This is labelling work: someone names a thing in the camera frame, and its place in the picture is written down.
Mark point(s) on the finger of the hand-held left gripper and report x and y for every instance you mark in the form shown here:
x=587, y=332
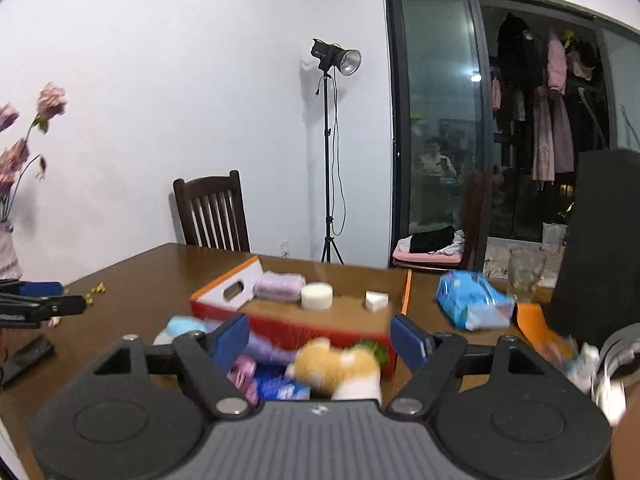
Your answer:
x=50, y=306
x=42, y=289

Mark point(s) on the wooden chair with cushion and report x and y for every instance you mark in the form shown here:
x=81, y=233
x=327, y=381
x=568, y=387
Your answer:
x=475, y=220

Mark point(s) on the black folded cloth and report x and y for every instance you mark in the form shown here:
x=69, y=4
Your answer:
x=432, y=239

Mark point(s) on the green potted plant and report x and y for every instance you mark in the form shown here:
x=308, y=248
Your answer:
x=565, y=214

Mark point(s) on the black flat device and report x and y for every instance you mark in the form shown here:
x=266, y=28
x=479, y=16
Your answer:
x=27, y=360

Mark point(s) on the sliding glass door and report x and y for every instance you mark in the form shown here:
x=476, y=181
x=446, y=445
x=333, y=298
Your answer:
x=440, y=110
x=622, y=70

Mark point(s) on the black bag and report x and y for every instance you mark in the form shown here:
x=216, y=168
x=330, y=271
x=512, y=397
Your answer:
x=600, y=240

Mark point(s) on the scattered yellow beads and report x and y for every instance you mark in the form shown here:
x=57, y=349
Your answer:
x=97, y=294

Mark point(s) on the small snack packet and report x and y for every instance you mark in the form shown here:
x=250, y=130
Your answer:
x=585, y=365

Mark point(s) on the yellow white plush toy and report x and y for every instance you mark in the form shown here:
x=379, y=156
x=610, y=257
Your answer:
x=335, y=365

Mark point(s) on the light blue plush toy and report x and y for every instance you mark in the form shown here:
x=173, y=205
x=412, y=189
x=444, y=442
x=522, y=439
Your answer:
x=180, y=327

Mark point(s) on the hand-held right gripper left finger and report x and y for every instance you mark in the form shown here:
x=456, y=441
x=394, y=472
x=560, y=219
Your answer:
x=232, y=337

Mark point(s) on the white paper bag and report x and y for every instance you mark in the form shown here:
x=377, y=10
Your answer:
x=554, y=236

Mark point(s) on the grey curved band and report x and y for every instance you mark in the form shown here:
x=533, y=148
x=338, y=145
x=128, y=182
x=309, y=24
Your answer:
x=620, y=342

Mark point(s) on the white round container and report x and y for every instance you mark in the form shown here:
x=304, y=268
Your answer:
x=316, y=296

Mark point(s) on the white folded cloth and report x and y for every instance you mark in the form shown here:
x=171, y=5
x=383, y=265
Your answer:
x=456, y=246

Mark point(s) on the blue white packet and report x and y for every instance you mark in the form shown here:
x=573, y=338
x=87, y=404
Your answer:
x=282, y=387

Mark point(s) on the row of hanging clothes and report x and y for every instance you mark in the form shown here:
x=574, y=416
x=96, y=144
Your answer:
x=550, y=125

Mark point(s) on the dark wooden chair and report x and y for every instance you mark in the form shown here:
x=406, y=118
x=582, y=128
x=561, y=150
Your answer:
x=215, y=210

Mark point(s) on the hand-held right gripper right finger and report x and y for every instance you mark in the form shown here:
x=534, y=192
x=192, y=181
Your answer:
x=407, y=344

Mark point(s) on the orange strip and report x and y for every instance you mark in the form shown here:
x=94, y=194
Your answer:
x=532, y=322

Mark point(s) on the studio light on tripod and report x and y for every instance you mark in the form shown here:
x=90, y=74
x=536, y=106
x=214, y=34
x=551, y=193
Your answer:
x=327, y=160

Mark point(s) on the blue tissue packet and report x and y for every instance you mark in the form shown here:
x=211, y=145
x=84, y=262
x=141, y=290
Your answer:
x=470, y=300

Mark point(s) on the white fluffy rug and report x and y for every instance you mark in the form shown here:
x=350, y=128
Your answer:
x=505, y=260

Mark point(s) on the green mesh puff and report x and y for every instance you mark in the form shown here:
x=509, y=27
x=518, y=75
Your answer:
x=375, y=352

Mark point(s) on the pink artificial flowers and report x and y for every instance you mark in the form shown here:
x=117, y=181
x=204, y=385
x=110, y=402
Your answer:
x=50, y=100

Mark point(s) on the small white sponge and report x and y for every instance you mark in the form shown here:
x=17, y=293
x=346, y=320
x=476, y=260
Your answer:
x=376, y=301

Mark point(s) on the pink satin scrunchie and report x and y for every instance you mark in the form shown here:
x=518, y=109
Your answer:
x=242, y=377

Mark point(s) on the wall outlet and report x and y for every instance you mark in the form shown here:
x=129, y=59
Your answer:
x=286, y=249

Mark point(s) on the folded purple towel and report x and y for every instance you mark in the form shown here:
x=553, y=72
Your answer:
x=280, y=286

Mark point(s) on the orange red cardboard box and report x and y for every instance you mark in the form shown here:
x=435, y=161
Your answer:
x=320, y=327

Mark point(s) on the pink seat cushion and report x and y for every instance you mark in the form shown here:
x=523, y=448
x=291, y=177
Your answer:
x=425, y=256

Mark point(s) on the clear glass cup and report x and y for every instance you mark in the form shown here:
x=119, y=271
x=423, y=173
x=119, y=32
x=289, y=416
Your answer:
x=525, y=272

